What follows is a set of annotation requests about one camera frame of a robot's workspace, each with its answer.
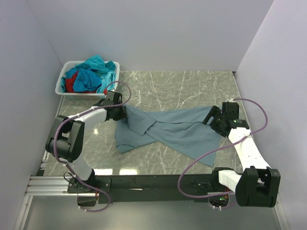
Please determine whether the light cyan t shirt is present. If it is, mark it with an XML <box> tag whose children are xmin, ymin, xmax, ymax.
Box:
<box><xmin>61</xmin><ymin>72</ymin><xmax>116</xmax><ymax>92</ymax></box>

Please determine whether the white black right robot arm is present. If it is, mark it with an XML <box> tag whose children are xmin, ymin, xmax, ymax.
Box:
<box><xmin>203</xmin><ymin>102</ymin><xmax>281</xmax><ymax>207</ymax></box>

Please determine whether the blue t shirt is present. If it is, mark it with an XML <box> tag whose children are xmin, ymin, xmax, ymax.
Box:
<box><xmin>62</xmin><ymin>68</ymin><xmax>101</xmax><ymax>93</ymax></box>

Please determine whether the white plastic laundry basket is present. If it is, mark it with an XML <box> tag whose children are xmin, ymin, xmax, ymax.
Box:
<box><xmin>55</xmin><ymin>60</ymin><xmax>105</xmax><ymax>100</ymax></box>

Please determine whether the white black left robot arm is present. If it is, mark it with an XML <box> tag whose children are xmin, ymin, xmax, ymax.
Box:
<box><xmin>45</xmin><ymin>91</ymin><xmax>126</xmax><ymax>193</ymax></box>

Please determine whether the grey-blue t shirt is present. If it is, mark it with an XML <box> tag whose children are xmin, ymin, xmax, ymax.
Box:
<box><xmin>115</xmin><ymin>105</ymin><xmax>221</xmax><ymax>159</ymax></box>

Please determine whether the red t shirt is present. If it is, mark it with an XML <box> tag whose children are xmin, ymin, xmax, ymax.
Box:
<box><xmin>63</xmin><ymin>70</ymin><xmax>106</xmax><ymax>93</ymax></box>

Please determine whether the aluminium rail frame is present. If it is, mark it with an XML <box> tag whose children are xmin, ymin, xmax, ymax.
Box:
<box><xmin>13</xmin><ymin>95</ymin><xmax>70</xmax><ymax>230</ymax></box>

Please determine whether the teal t shirt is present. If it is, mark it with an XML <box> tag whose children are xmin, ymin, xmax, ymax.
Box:
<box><xmin>75</xmin><ymin>55</ymin><xmax>116</xmax><ymax>74</ymax></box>

